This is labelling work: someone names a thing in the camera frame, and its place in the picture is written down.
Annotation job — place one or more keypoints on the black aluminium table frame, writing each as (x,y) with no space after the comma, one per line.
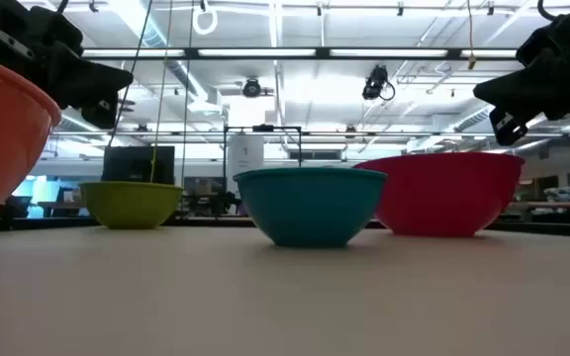
(206,222)

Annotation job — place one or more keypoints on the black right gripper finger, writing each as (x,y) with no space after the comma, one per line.
(532,79)
(532,104)

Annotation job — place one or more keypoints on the orange plastic bowl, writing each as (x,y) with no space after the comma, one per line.
(3,138)

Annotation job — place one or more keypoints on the teal plastic bowl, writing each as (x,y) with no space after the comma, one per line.
(310,207)

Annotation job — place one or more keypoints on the overhead LED light bar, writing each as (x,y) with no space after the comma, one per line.
(255,52)
(413,134)

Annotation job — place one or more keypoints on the black monitor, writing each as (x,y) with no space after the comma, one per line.
(136,163)

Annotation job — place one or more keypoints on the nested rainbow bowls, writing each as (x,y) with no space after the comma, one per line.
(448,198)

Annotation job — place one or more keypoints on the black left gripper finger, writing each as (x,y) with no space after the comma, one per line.
(87,91)
(87,66)

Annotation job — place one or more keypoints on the white cylinder column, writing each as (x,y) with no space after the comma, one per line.
(245,155)

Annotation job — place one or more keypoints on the wooden background desk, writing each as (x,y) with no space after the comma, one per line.
(552,204)

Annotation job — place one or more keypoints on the lime green plastic bowl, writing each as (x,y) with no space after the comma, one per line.
(129,207)

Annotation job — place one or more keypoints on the round black ceiling camera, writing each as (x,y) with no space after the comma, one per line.
(252,88)

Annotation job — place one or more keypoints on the blue lit screen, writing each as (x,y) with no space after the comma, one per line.
(37,193)

